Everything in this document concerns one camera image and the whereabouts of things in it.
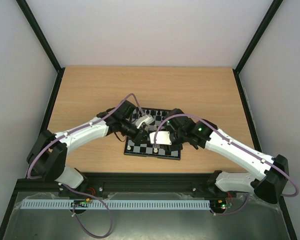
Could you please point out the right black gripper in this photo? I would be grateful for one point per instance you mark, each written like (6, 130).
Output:
(170, 146)

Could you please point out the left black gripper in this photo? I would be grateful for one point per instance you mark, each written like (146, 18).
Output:
(138, 138)

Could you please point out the black white chess board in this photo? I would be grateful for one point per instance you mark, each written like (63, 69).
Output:
(147, 149)

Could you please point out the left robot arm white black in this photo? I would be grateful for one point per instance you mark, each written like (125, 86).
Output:
(47, 158)

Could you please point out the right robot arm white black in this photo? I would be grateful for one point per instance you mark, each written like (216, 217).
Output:
(216, 140)

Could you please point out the transparent plastic sheet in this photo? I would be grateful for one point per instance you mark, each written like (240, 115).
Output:
(244, 218)

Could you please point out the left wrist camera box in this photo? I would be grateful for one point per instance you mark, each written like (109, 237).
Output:
(144, 120)

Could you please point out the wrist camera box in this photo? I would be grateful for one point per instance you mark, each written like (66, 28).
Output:
(162, 138)
(144, 120)

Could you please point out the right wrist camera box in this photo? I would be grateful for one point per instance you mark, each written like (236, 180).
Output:
(162, 138)

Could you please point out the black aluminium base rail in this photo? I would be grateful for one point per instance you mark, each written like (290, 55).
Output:
(207, 185)

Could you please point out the grey slotted cable duct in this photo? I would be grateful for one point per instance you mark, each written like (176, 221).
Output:
(67, 204)

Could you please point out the right black frame post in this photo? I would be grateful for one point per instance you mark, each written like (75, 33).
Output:
(266, 20)

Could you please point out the black frame post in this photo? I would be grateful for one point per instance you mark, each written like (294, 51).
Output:
(266, 20)
(32, 21)

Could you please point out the left black frame post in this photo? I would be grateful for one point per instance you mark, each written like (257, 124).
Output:
(32, 21)

